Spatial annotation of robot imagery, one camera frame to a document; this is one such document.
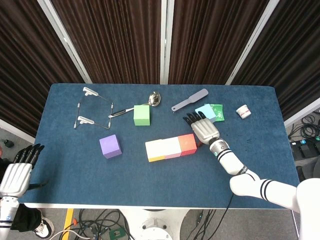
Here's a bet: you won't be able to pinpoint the pink foam cube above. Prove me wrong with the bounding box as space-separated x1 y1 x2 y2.
162 136 182 160

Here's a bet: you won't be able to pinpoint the white table frame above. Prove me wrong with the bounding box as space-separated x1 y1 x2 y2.
23 202 300 210

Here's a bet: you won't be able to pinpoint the steel ladle black handle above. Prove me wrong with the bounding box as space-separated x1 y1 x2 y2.
107 91 162 119

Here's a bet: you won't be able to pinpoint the small green box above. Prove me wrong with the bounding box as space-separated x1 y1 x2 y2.
108 227 126 240

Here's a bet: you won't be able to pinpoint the light blue foam cube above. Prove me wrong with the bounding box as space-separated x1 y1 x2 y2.
194 104 217 123

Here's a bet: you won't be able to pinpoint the yellow floor tape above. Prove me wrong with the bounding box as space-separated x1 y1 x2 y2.
63 208 75 231

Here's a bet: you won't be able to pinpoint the grey plastic spatula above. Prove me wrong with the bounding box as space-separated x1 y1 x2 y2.
171 88 209 113

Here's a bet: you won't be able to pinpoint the purple foam cube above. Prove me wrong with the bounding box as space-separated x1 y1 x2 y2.
99 134 123 160

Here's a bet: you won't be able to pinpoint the white floor cable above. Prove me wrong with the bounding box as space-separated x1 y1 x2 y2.
48 229 87 240

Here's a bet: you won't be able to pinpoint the red foam cube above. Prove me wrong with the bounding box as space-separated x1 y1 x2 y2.
177 133 203 157

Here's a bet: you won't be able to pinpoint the black white sneaker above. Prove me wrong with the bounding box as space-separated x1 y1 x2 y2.
33 216 55 238

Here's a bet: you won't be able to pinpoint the black cables green plug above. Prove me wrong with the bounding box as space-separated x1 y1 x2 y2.
184 208 218 240

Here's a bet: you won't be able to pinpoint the blue velvet table cloth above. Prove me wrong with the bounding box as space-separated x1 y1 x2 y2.
18 83 301 209

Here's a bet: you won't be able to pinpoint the brown pleated curtain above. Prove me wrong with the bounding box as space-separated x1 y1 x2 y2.
51 0 163 85
168 0 271 85
0 0 86 137
231 0 320 121

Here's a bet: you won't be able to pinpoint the black floor cable tangle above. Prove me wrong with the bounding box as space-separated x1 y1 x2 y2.
79 208 133 240

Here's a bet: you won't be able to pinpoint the white partition post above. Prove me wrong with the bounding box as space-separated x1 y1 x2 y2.
224 0 280 86
36 0 93 84
159 0 175 85
0 118 36 145
284 104 320 128

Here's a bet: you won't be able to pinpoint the yellow pink block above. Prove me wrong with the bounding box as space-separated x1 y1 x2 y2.
144 139 167 163

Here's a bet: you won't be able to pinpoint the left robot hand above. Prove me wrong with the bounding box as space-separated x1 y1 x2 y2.
0 143 50 198

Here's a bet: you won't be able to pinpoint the green foam cube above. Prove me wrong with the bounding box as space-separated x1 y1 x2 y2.
133 104 151 127

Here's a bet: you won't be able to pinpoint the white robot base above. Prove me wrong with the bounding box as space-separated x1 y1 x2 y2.
118 208 192 240

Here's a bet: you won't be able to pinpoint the black power adapters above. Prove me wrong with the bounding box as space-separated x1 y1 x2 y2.
289 139 320 159

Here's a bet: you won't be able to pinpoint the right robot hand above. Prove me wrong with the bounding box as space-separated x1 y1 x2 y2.
182 111 221 146

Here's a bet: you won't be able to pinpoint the green printed packet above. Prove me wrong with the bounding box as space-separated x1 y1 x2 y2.
204 102 224 123

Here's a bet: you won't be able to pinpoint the wire rack white clips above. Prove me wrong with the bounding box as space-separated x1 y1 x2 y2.
73 86 115 130

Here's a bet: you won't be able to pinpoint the small white jar red label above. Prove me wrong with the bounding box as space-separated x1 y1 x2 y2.
235 105 252 120

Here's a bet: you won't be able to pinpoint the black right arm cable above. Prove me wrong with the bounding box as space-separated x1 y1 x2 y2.
219 193 235 240

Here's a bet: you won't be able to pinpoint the person in black clothing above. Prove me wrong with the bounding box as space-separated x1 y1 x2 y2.
11 203 42 232

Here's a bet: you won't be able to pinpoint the coiled black floor cables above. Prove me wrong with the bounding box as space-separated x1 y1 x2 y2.
287 109 320 141

